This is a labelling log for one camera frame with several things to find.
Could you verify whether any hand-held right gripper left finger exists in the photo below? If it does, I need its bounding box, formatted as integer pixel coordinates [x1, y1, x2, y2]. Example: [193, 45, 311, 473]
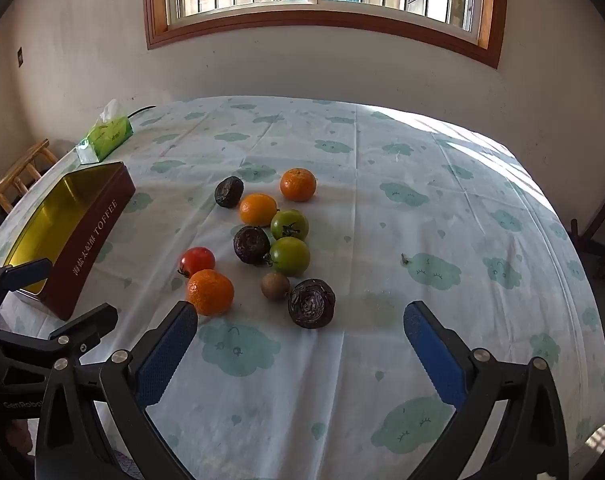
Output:
[35, 301, 199, 480]

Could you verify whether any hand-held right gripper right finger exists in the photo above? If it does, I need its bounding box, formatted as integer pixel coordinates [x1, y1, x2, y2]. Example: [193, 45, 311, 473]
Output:
[403, 301, 569, 480]

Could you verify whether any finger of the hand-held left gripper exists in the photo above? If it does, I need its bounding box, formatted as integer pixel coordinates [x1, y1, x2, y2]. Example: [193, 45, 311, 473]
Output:
[0, 258, 54, 322]
[47, 303, 119, 368]

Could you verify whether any dark red tin box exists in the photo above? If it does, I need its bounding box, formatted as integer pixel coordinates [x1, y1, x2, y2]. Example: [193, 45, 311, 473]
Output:
[2, 161, 136, 321]

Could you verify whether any green tomato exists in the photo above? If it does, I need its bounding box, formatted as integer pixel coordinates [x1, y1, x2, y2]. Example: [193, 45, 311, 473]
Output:
[270, 209, 309, 241]
[267, 236, 311, 277]

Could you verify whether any bumpy orange mandarin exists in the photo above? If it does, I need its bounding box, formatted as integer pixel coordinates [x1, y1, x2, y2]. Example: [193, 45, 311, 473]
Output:
[280, 167, 317, 203]
[186, 269, 234, 317]

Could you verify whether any red tomato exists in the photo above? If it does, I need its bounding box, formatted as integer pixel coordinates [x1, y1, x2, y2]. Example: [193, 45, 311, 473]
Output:
[178, 246, 216, 278]

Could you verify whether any light wooden chair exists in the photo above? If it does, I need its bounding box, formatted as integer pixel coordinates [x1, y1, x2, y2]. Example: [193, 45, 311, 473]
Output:
[0, 139, 58, 216]

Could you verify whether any small brown kiwi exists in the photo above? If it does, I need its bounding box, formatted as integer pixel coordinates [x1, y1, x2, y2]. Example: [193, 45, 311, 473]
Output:
[261, 272, 291, 302]

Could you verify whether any dark wrinkled passion fruit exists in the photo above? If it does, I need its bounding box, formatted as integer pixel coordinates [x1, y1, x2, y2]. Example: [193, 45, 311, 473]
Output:
[288, 278, 336, 329]
[233, 225, 272, 266]
[214, 176, 244, 209]

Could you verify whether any cloud-print white tablecloth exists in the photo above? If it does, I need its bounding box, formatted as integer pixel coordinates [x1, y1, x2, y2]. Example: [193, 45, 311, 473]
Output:
[0, 95, 605, 480]

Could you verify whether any green tissue box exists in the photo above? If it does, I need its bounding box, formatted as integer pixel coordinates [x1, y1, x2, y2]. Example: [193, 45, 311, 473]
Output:
[76, 99, 134, 165]

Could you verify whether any smooth orange mandarin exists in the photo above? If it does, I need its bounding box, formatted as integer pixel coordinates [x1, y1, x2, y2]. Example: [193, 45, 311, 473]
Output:
[239, 193, 278, 227]

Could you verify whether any dark wooden chair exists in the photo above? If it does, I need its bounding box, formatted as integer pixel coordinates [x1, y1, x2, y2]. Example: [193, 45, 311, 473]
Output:
[569, 172, 605, 281]

